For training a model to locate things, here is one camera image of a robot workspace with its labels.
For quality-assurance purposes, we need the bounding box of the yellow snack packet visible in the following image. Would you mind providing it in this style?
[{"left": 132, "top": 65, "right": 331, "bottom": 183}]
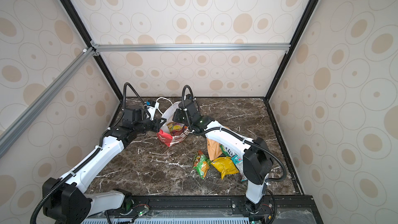
[{"left": 211, "top": 157, "right": 239, "bottom": 179}]

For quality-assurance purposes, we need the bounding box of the green small snack packet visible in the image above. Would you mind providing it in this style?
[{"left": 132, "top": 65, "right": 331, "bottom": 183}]
[{"left": 193, "top": 150, "right": 211, "bottom": 179}]

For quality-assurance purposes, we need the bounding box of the brown snack packet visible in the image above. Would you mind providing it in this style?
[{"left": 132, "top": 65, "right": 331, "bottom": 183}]
[{"left": 206, "top": 138, "right": 230, "bottom": 161}]

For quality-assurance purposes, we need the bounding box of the right black corner post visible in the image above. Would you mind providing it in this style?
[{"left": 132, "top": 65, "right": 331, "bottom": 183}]
[{"left": 264, "top": 0, "right": 319, "bottom": 103}]

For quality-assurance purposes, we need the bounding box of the black corner post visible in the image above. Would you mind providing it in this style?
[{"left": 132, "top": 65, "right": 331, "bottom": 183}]
[
  {"left": 264, "top": 0, "right": 319, "bottom": 103},
  {"left": 59, "top": 0, "right": 123, "bottom": 101}
]

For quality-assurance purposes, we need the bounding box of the teal white snack packet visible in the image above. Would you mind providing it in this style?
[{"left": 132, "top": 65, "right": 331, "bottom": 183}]
[{"left": 231, "top": 155, "right": 247, "bottom": 181}]

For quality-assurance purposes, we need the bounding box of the left black corner post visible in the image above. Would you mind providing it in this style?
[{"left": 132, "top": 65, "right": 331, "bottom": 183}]
[{"left": 59, "top": 0, "right": 123, "bottom": 101}]

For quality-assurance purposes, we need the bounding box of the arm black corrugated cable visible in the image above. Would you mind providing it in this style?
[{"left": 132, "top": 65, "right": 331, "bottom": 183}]
[
  {"left": 29, "top": 82, "right": 147, "bottom": 224},
  {"left": 181, "top": 84, "right": 287, "bottom": 183}
]

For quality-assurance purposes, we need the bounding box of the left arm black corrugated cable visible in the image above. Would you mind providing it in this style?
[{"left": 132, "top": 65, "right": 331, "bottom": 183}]
[{"left": 29, "top": 82, "right": 147, "bottom": 224}]

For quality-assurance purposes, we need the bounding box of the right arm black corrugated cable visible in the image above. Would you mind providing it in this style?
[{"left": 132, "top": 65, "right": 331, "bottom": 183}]
[{"left": 181, "top": 84, "right": 287, "bottom": 183}]

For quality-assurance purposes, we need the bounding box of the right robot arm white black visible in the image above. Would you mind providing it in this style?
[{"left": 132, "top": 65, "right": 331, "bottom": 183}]
[{"left": 173, "top": 100, "right": 274, "bottom": 214}]

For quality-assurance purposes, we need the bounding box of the horizontal aluminium frame bar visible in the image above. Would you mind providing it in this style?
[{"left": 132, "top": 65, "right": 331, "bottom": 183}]
[{"left": 93, "top": 43, "right": 291, "bottom": 52}]

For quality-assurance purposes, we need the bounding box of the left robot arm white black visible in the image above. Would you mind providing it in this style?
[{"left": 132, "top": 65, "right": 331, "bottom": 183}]
[{"left": 30, "top": 106, "right": 167, "bottom": 224}]

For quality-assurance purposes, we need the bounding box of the orange snack packet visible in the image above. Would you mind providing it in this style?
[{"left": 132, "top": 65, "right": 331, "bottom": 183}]
[{"left": 167, "top": 121, "right": 188, "bottom": 136}]

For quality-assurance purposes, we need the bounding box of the red white paper gift bag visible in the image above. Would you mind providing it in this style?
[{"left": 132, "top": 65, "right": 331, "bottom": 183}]
[{"left": 156, "top": 97, "right": 190, "bottom": 147}]

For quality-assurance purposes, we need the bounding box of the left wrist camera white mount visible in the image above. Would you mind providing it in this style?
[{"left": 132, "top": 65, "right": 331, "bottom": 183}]
[{"left": 145, "top": 100, "right": 159, "bottom": 120}]

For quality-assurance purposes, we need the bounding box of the left slanted aluminium frame bar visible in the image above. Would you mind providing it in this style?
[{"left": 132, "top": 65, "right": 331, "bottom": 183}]
[{"left": 1, "top": 47, "right": 94, "bottom": 157}]

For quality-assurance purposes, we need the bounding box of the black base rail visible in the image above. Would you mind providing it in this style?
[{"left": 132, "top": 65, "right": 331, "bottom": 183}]
[{"left": 84, "top": 195, "right": 323, "bottom": 224}]

